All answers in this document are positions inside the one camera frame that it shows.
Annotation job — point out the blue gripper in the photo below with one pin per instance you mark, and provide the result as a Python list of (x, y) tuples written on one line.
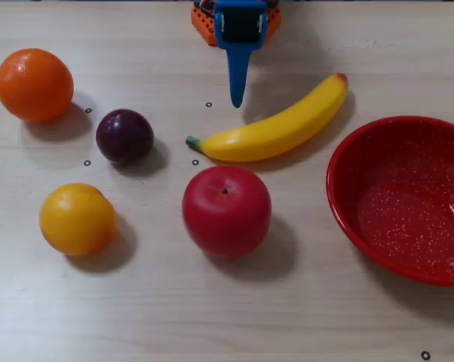
[(241, 23)]

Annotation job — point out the yellow orange peach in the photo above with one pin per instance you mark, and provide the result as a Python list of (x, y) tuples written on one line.
[(78, 219)]

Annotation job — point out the red speckled bowl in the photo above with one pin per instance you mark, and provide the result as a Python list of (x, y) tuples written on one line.
[(400, 203)]

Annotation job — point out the yellow banana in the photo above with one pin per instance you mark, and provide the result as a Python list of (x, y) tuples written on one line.
[(272, 132)]

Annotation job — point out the dark purple plum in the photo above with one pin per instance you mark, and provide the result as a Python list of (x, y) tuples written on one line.
[(124, 137)]

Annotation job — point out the red apple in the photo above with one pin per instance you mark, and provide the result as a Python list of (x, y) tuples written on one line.
[(226, 213)]

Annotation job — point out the orange fruit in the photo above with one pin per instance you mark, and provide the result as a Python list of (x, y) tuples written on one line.
[(34, 84)]

